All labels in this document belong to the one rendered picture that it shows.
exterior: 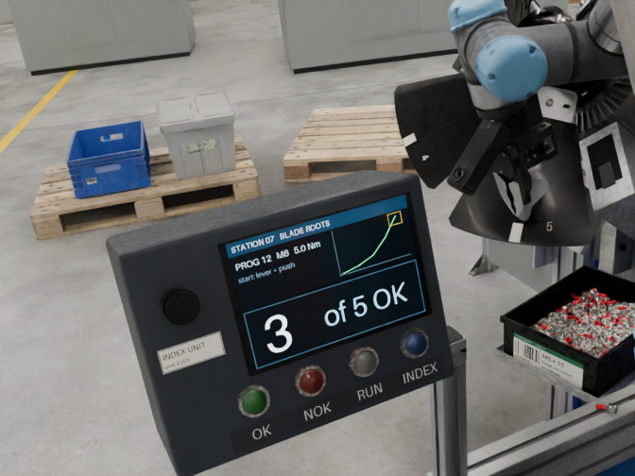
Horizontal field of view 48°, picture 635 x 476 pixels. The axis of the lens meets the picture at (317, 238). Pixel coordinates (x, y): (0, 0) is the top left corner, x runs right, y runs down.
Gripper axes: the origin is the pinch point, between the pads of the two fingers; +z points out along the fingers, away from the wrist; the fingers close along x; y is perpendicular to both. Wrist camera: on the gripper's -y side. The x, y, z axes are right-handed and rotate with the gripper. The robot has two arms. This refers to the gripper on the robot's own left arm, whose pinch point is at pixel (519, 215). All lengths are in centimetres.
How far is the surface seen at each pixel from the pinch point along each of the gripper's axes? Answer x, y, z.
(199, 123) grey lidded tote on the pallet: 279, 0, 58
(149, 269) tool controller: -34, -51, -43
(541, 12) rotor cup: 16.9, 24.7, -20.3
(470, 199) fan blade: 8.3, -3.0, -1.8
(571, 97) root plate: 9.5, 21.3, -7.4
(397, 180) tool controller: -33, -30, -38
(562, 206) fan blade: -2.1, 6.7, 1.6
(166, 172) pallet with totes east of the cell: 306, -27, 83
